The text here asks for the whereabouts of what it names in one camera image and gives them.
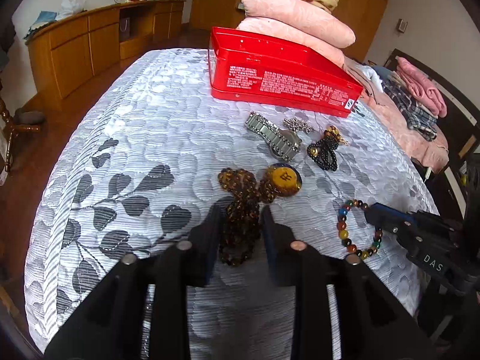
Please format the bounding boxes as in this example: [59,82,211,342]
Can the multicolour bead bracelet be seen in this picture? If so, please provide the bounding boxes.
[336,198,384,261]

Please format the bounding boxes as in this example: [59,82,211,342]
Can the black bead necklace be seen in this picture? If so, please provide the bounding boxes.
[307,134,339,173]

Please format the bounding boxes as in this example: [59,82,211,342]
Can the dark brown bead necklace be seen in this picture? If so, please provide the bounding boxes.
[217,162,304,267]

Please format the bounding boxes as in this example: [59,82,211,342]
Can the silver metal watch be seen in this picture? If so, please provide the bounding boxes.
[245,111,302,163]

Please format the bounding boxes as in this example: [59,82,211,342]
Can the pink bed cover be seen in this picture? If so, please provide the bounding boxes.
[343,57,449,174]

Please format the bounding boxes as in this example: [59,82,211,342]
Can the dark wooden headboard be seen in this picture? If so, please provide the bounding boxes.
[384,49,479,213]

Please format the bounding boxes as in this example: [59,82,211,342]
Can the plaid folded clothes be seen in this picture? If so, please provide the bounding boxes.
[382,79,438,141]

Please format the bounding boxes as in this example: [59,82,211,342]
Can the gold pendant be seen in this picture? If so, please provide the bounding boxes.
[325,125,349,145]

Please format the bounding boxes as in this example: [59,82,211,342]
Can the pink folded blanket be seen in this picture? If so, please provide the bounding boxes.
[396,57,448,118]

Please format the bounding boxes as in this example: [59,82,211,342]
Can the white floral quilted cover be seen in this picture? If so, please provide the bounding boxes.
[24,48,438,359]

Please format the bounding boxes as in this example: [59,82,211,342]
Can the white cloth on bed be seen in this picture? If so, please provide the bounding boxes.
[359,65,383,93]

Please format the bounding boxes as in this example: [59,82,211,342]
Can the wooden wardrobe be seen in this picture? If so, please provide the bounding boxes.
[189,0,388,62]

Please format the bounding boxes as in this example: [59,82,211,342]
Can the red tin box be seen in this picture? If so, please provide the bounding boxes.
[208,27,363,118]

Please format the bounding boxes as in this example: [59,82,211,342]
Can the lower pink folded quilt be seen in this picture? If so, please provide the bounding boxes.
[237,17,345,68]

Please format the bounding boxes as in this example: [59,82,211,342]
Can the wooden sideboard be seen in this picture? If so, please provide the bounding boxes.
[27,0,185,110]

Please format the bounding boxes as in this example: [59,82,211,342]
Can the blue cloth on sideboard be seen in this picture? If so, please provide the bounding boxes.
[24,10,57,41]

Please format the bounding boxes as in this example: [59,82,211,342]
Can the white plastic bag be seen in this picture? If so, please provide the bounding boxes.
[55,0,86,21]

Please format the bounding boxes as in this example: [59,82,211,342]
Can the silver chain necklace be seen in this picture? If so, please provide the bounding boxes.
[282,116,316,135]

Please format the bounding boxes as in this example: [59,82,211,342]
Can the wall phone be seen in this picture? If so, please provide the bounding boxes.
[396,19,408,33]

